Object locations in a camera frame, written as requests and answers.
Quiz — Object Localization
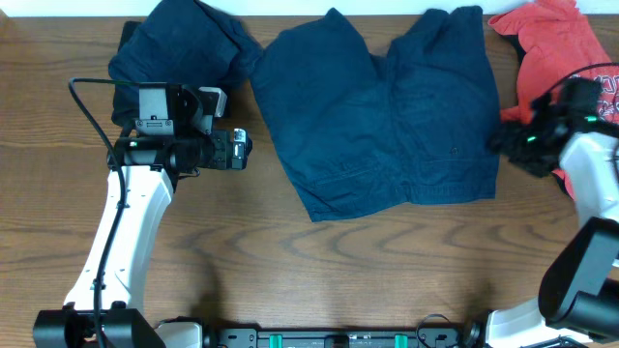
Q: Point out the navy blue shorts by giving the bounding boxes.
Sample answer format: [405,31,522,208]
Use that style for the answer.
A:
[107,0,265,128]
[251,6,500,221]

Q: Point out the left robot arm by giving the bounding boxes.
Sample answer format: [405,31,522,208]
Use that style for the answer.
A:
[33,82,252,347]

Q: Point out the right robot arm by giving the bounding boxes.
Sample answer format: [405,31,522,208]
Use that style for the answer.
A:
[468,77,618,347]

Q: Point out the folded black garment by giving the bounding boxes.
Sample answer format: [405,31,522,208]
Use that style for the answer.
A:
[110,20,232,130]

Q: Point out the folded navy blue shorts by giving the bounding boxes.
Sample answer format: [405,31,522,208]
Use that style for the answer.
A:
[107,0,265,128]

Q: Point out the red printed t-shirt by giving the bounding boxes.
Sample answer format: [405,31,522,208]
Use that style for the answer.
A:
[486,0,619,200]

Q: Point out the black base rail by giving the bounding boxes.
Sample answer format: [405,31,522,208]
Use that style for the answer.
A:
[217,324,482,348]

